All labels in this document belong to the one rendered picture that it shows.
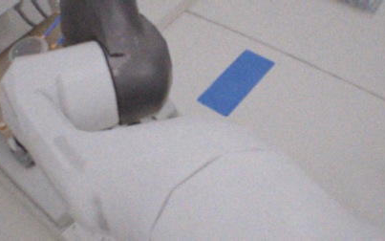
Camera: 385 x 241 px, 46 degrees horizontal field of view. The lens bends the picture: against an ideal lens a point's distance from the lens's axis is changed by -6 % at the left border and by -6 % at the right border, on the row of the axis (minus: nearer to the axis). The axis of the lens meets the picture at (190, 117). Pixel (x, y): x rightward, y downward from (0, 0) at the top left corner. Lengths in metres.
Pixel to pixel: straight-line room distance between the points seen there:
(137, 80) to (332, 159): 0.74
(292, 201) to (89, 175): 0.14
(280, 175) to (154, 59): 0.25
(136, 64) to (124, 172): 0.19
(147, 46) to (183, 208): 0.26
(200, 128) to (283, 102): 0.93
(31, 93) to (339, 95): 0.94
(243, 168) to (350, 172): 0.88
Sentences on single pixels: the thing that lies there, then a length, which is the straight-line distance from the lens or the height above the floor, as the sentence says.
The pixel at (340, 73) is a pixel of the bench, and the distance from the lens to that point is 1.31.
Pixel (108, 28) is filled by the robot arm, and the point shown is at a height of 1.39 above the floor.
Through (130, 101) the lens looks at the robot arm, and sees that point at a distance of 0.47.
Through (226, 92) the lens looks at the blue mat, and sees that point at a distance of 1.24.
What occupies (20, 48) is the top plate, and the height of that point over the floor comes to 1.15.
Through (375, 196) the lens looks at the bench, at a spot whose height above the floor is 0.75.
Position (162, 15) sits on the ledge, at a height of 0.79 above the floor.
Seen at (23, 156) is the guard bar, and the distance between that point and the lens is 0.86.
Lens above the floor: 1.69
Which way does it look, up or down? 52 degrees down
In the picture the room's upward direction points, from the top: 9 degrees counter-clockwise
